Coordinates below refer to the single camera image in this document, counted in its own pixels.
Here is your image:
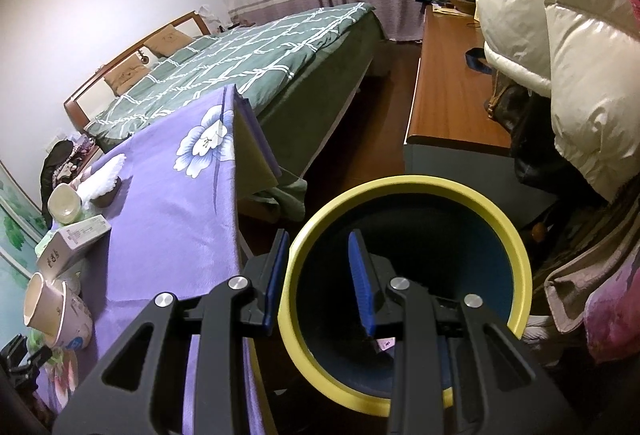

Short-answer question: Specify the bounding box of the pink strawberry milk carton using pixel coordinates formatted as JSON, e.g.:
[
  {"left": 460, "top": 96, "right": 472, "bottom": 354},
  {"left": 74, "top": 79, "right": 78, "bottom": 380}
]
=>
[{"left": 374, "top": 337, "right": 396, "bottom": 353}]

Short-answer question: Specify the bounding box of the brown pillow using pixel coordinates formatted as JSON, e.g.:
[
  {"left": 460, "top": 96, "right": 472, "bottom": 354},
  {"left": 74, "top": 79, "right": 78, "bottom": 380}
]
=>
[
  {"left": 103, "top": 56, "right": 150, "bottom": 97},
  {"left": 143, "top": 25, "right": 193, "bottom": 58}
]

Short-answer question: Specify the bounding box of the paper instant noodle cup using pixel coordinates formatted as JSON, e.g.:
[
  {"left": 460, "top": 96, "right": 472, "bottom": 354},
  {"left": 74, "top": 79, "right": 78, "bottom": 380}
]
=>
[{"left": 23, "top": 273, "right": 93, "bottom": 351}]

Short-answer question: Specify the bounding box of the white green tea box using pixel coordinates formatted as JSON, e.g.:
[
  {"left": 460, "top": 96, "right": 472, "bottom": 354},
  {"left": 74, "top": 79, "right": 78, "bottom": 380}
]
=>
[{"left": 37, "top": 215, "right": 111, "bottom": 281}]

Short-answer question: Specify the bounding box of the brown pillow left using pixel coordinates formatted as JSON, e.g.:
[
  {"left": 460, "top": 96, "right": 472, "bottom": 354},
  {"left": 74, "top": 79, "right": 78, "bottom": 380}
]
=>
[{"left": 103, "top": 56, "right": 150, "bottom": 97}]

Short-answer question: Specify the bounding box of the yellow rimmed trash bin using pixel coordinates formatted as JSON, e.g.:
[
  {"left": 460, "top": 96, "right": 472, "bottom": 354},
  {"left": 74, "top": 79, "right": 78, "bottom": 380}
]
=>
[{"left": 279, "top": 175, "right": 532, "bottom": 418}]

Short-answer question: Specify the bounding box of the white foam fruit net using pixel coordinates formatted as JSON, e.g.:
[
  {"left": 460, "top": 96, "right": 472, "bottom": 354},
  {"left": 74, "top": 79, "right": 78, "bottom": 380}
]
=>
[{"left": 77, "top": 153, "right": 126, "bottom": 208}]

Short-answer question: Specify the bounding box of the green white drink bottle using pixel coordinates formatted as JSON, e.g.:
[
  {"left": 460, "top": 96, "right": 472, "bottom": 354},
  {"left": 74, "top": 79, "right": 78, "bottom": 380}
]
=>
[{"left": 47, "top": 184, "right": 82, "bottom": 226}]

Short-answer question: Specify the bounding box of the purple floral tablecloth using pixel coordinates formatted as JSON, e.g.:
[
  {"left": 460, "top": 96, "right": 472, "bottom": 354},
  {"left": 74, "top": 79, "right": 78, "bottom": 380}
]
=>
[{"left": 34, "top": 85, "right": 272, "bottom": 434}]

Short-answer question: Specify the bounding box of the black bag on nightstand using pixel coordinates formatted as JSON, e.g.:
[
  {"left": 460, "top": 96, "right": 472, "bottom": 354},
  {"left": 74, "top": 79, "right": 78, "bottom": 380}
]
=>
[{"left": 40, "top": 139, "right": 74, "bottom": 228}]

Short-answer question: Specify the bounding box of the wooden headboard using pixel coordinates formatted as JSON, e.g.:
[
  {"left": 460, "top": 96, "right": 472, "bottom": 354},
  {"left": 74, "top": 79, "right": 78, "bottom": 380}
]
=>
[{"left": 64, "top": 11, "right": 210, "bottom": 132}]

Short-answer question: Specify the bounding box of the wooden low cabinet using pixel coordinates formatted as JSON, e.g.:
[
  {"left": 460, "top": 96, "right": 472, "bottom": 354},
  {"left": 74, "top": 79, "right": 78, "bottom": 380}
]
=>
[{"left": 403, "top": 4, "right": 512, "bottom": 153}]

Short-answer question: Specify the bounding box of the brown pillow right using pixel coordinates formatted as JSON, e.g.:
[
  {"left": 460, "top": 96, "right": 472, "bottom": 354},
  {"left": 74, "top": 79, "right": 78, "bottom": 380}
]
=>
[{"left": 143, "top": 25, "right": 193, "bottom": 58}]

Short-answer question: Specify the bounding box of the green plaid bed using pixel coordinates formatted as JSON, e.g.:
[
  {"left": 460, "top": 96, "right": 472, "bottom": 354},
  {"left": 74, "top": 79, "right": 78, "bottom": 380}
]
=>
[{"left": 85, "top": 2, "right": 383, "bottom": 176}]

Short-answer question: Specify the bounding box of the cream puffer jacket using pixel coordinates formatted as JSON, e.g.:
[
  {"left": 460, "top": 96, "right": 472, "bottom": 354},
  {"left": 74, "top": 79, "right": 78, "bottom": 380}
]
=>
[{"left": 476, "top": 0, "right": 639, "bottom": 201}]

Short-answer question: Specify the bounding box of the pink floral fabric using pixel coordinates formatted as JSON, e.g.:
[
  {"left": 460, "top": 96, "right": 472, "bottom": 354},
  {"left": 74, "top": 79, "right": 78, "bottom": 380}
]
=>
[{"left": 584, "top": 262, "right": 639, "bottom": 363}]

